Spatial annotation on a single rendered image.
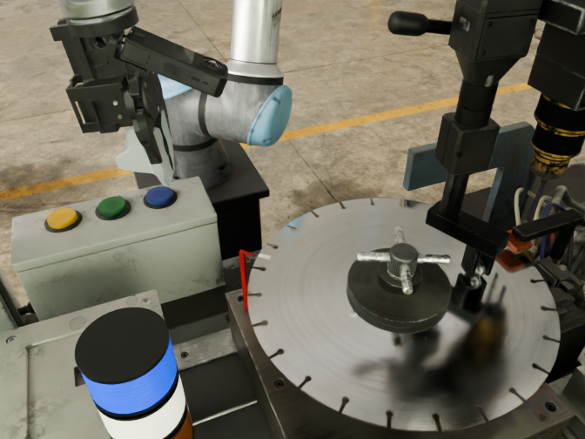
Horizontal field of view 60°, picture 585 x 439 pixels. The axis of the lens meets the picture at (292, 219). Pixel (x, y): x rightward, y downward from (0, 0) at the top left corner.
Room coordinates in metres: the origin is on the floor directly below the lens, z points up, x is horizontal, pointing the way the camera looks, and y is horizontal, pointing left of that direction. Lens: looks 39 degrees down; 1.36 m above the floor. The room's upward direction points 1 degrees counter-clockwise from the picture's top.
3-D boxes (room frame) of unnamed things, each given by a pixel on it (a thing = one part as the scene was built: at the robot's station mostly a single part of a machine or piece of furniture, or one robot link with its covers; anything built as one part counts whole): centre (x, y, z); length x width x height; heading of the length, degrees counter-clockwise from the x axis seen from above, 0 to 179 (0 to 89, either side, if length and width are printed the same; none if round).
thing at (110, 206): (0.60, 0.27, 0.90); 0.04 x 0.04 x 0.02
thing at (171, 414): (0.16, 0.08, 1.11); 0.05 x 0.04 x 0.03; 22
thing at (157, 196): (0.63, 0.20, 0.90); 0.04 x 0.04 x 0.02
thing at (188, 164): (0.93, 0.21, 0.80); 0.15 x 0.15 x 0.10
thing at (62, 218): (0.57, 0.33, 0.90); 0.04 x 0.04 x 0.02
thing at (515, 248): (0.46, -0.30, 0.95); 0.10 x 0.03 x 0.07; 112
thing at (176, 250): (0.59, 0.26, 0.82); 0.28 x 0.11 x 0.15; 112
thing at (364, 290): (0.39, -0.11, 0.96); 0.11 x 0.11 x 0.03
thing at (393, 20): (0.45, -0.13, 1.21); 0.08 x 0.06 x 0.03; 112
